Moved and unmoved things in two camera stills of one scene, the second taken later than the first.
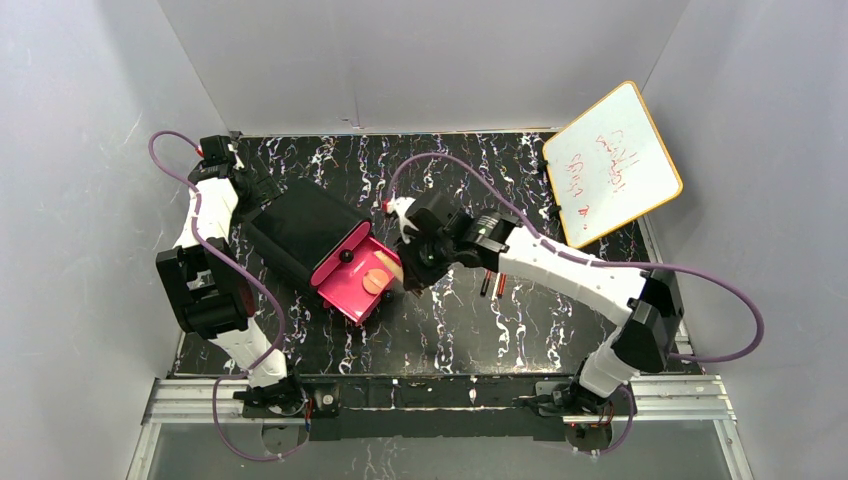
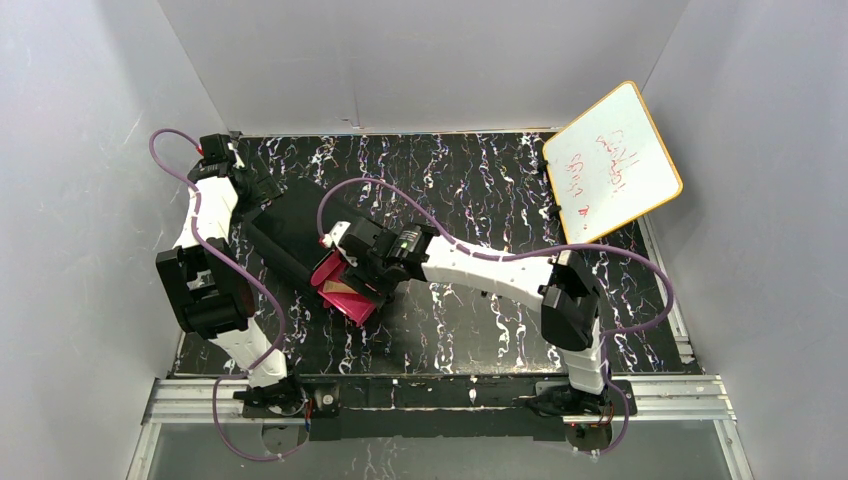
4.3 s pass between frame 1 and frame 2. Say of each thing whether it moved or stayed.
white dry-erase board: stayed
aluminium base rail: stayed
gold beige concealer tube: moved
